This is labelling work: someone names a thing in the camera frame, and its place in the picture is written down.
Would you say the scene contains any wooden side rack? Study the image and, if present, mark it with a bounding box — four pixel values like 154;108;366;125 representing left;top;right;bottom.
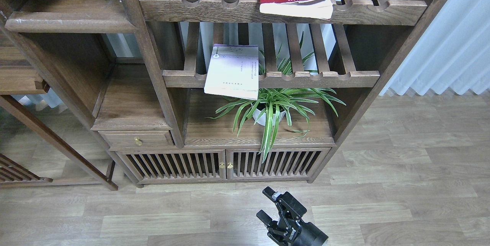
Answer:
0;34;118;191

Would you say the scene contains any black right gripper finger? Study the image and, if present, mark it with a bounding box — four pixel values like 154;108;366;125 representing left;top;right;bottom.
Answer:
262;186;307;220
256;210;273;228

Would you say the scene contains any white plant pot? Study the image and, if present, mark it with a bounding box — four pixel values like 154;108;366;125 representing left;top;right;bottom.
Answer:
252;103;286;126

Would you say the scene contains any dark wooden bookshelf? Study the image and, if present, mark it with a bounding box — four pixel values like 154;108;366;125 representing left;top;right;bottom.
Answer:
1;0;448;187

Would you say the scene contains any white purple book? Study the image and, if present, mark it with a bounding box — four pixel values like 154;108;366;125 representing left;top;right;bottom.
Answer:
204;44;259;100

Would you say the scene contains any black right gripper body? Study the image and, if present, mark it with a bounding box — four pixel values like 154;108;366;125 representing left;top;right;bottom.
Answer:
266;210;329;246

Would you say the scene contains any brass drawer knob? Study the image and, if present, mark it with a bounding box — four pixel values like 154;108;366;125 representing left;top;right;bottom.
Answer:
134;137;143;145

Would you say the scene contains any green spider plant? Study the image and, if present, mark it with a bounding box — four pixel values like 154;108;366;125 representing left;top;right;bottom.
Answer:
215;50;343;158

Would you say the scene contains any white pleated curtain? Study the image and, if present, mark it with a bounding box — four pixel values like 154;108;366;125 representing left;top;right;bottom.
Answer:
381;0;490;96

